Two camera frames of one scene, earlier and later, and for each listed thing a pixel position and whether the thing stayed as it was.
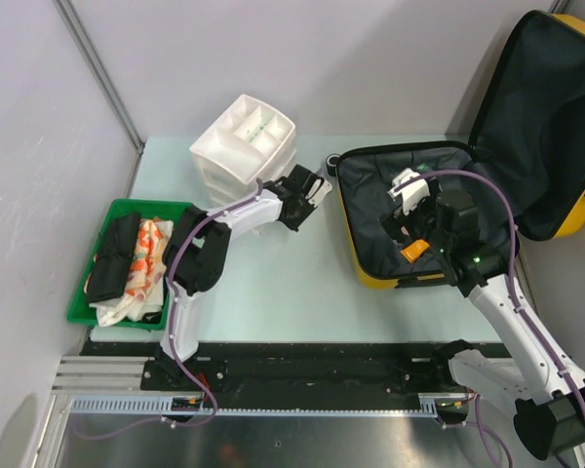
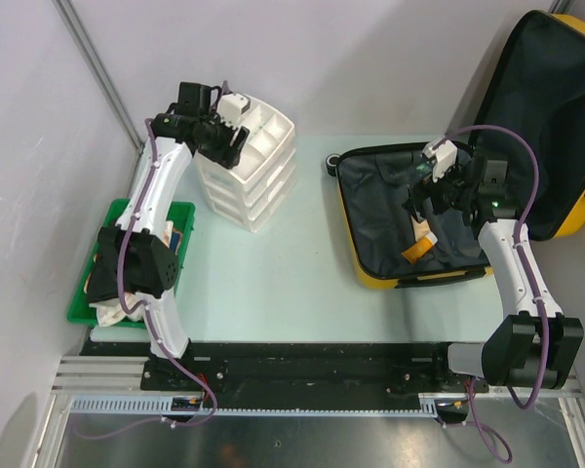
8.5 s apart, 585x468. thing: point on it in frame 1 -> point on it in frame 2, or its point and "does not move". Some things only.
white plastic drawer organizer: (251, 140) does not move
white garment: (130, 307) does not move
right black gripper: (397, 220) -> (413, 205)
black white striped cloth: (113, 257) does not move
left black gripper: (293, 223) -> (225, 155)
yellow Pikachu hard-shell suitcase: (532, 167) does not move
